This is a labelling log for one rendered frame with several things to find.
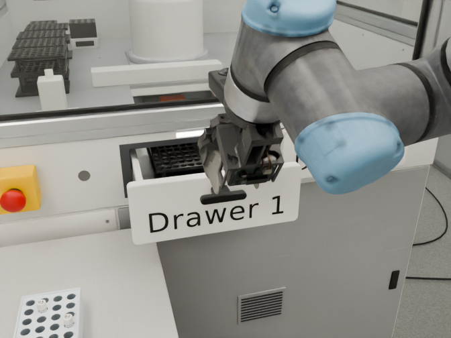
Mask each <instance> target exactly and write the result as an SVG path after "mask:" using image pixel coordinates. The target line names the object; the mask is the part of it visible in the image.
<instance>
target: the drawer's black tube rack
mask: <svg viewBox="0 0 451 338"><path fill-rule="evenodd" d="M146 150H147V153H148V157H149V160H150V164H151V167H152V171H153V174H154V178H166V177H172V176H182V175H188V174H198V173H205V171H204V168H201V169H195V170H184V171H178V172H167V173H162V174H157V173H156V166H165V165H171V164H182V163H188V162H199V161H201V156H200V154H199V149H198V146H197V142H195V143H189V144H177V145H170V146H158V147H151V148H146Z"/></svg>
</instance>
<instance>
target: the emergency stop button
mask: <svg viewBox="0 0 451 338"><path fill-rule="evenodd" d="M0 205H1V207H2V208H3V209H4V210H6V211H8V212H11V213H16V212H19V211H21V210H22V209H23V208H24V207H25V205H26V197H25V195H24V194H23V193H22V192H20V191H18V190H8V191H6V192H4V193H3V194H2V195H1V198H0Z"/></svg>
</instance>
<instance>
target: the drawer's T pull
mask: <svg viewBox="0 0 451 338"><path fill-rule="evenodd" d="M246 197H247V194H246V192H245V191H244V190H234V191H230V190H229V188H228V186H227V185H225V186H224V188H223V189H221V186H219V193H218V194H215V193H214V191H213V188H212V187H211V194H204V195H202V196H201V197H200V201H201V204H202V205H210V204H215V203H224V202H230V201H238V200H244V199H245V198H246Z"/></svg>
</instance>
